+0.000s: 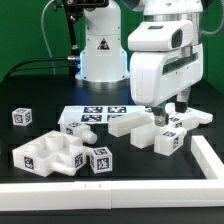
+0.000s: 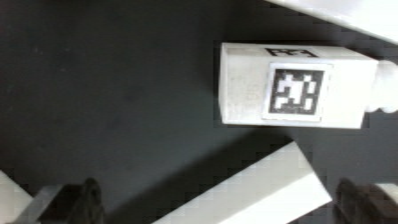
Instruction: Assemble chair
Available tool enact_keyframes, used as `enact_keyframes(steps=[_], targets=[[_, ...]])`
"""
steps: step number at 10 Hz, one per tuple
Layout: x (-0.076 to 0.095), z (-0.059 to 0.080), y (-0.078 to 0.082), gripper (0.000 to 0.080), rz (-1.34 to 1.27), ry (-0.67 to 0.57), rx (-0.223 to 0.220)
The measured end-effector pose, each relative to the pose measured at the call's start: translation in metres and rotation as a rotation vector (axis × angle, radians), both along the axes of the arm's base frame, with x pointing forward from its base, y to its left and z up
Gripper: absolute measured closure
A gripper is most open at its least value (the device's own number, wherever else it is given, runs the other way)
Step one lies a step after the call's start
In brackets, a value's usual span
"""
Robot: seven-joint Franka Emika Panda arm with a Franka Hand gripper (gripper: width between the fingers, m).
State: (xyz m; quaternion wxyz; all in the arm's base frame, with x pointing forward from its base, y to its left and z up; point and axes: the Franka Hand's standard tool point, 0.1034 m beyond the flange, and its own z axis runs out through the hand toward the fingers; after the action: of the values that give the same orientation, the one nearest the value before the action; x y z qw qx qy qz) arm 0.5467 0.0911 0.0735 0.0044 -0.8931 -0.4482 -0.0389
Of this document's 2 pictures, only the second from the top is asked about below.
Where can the white chair leg with tag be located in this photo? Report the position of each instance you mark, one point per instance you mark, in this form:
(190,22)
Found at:
(304,86)

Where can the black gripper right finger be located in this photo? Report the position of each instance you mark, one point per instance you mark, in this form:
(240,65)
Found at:
(366,203)

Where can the white obstacle fence wall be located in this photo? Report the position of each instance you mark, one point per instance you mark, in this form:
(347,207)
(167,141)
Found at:
(363,15)

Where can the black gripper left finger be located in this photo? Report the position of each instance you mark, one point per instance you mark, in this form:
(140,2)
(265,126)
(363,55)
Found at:
(66,204)

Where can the white chair seat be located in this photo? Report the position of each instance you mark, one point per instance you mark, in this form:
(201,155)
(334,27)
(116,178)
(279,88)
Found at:
(14,200)

